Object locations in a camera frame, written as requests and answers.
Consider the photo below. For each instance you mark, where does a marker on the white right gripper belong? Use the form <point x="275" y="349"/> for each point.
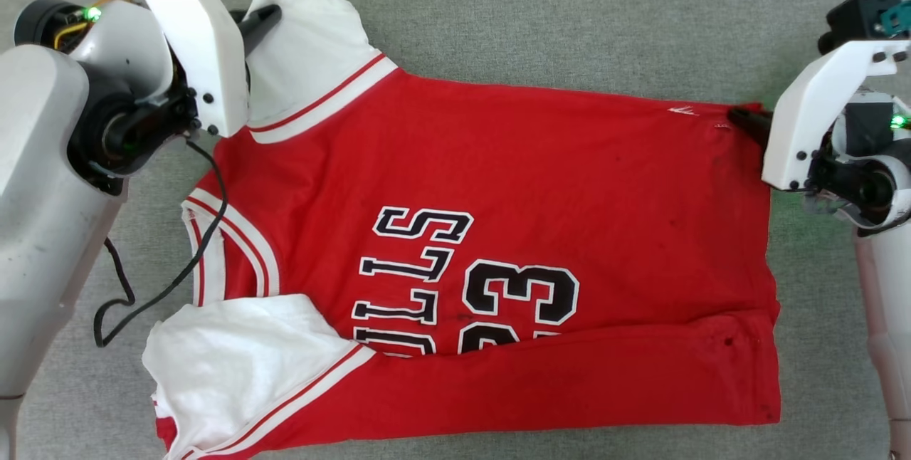
<point x="801" y="118"/>

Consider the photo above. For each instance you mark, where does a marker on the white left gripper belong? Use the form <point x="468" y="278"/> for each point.
<point x="196" y="40"/>

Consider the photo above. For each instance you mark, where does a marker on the red basketball jersey white sleeves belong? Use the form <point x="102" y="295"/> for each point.
<point x="498" y="182"/>

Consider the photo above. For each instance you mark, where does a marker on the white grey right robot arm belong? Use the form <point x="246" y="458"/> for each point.
<point x="890" y="289"/>

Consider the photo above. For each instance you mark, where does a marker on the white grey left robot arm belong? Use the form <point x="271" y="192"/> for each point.
<point x="43" y="196"/>

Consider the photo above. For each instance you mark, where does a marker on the grey fabric sofa seat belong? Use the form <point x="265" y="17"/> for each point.
<point x="569" y="11"/>

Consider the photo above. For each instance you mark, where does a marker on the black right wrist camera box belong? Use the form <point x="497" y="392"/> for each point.
<point x="854" y="18"/>

